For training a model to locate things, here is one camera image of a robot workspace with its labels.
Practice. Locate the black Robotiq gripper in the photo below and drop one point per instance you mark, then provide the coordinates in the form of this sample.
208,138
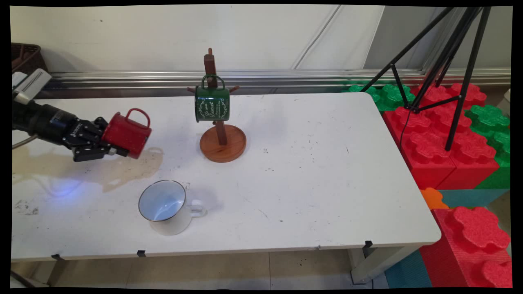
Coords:
71,130

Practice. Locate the red enamel mug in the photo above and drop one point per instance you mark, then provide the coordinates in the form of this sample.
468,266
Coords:
126,134

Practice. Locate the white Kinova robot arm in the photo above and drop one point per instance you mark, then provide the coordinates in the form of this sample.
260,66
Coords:
24,116

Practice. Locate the green enamel mug white print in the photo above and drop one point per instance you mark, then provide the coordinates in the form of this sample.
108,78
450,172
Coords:
212,104

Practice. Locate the brown wooden mug tree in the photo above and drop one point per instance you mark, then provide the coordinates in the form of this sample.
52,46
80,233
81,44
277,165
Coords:
222,149

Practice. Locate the flat green foam block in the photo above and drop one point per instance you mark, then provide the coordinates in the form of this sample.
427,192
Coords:
388,96

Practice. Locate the white table leg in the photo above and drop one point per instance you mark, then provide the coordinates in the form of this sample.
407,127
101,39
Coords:
376,265

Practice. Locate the large red foam block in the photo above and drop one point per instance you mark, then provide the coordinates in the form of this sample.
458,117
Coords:
433,155

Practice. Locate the teal foam mat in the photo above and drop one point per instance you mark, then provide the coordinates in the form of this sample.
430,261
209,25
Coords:
470,198
408,271

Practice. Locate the orange foam piece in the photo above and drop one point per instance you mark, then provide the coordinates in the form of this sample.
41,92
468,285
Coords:
432,198

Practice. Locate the red foam block ribbed side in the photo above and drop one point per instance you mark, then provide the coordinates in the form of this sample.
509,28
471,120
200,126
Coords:
474,232

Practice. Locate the tall green foam block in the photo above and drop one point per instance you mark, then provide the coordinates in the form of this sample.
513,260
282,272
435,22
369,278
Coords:
488,120

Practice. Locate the aluminium wall rail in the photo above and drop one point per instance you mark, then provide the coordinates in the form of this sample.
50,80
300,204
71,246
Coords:
286,79

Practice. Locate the black camera tripod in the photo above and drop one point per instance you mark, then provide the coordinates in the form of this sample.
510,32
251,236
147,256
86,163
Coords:
459,102

